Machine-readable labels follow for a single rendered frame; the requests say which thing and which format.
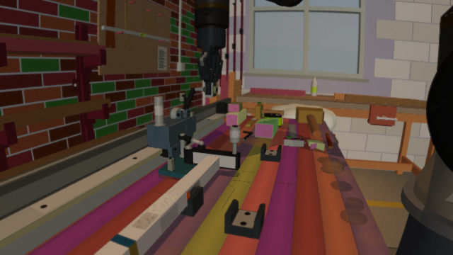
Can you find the cream gauge bar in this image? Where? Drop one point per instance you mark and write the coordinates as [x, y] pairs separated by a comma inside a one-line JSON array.
[[166, 205]]

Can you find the brown board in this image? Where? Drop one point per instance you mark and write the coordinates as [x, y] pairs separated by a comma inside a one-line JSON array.
[[53, 113]]

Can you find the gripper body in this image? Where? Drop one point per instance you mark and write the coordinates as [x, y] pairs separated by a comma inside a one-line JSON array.
[[211, 32]]

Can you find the pink plank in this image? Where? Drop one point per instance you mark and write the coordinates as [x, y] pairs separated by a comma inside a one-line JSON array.
[[277, 91]]

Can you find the window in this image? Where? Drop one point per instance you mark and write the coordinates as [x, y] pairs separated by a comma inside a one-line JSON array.
[[306, 39]]

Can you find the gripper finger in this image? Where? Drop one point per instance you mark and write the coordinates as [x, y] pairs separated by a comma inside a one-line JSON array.
[[216, 69], [204, 69]]

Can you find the grey flat block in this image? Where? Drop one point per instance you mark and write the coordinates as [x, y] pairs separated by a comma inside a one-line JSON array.
[[293, 142]]

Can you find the pink and green wood block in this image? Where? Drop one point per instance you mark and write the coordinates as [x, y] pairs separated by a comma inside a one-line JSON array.
[[235, 117], [266, 128]]

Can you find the wooden mallet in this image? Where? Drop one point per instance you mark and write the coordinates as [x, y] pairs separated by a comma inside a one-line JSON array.
[[311, 118]]

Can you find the black try square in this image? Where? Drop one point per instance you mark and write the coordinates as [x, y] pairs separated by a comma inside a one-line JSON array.
[[247, 135]]

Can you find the orange bottle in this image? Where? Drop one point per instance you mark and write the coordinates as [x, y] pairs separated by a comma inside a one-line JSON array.
[[258, 110]]

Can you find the grey cylinder post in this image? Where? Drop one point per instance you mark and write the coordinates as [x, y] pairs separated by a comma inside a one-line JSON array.
[[159, 110]]

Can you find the cream outfeed table strip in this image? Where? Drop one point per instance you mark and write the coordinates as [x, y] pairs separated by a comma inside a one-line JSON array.
[[81, 184]]

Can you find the red drawer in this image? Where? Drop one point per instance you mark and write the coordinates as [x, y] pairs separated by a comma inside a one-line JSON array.
[[382, 115]]

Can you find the white glue bottle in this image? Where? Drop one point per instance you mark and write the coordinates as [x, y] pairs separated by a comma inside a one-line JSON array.
[[314, 88]]

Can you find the dark red board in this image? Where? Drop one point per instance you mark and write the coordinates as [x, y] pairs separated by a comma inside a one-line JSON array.
[[49, 44]]

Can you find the white conduit with socket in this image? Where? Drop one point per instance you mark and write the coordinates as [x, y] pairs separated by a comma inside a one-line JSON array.
[[180, 42]]

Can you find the dark red lumber rack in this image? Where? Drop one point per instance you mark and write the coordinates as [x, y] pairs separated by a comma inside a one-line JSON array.
[[83, 88]]

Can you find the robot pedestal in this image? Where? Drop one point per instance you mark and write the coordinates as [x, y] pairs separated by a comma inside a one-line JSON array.
[[424, 212]]

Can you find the small pink and green offcut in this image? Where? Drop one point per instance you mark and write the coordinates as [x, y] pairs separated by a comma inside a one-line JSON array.
[[316, 144]]

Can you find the brown pegboard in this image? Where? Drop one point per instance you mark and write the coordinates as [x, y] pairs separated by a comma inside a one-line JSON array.
[[134, 39]]

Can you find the black clamp lever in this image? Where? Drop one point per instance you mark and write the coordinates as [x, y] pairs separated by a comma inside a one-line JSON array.
[[188, 99]]

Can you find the grey knurled adjuster knob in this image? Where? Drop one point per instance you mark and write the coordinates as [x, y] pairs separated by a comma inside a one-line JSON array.
[[234, 136]]

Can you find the grey saw fence rail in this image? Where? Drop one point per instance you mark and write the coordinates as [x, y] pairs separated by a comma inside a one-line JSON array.
[[70, 164]]

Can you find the teal base plate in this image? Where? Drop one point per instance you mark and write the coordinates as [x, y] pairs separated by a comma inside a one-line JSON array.
[[173, 170]]

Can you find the black cradle block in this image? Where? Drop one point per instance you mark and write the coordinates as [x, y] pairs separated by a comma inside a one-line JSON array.
[[271, 154], [244, 221]]

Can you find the orange wooden workbench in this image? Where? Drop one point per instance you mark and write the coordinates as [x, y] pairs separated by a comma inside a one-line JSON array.
[[354, 102]]

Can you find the black block with orange mark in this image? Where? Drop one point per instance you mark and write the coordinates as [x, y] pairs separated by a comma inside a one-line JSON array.
[[194, 202]]

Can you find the white sack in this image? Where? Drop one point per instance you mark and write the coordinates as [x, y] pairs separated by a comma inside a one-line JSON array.
[[286, 110]]

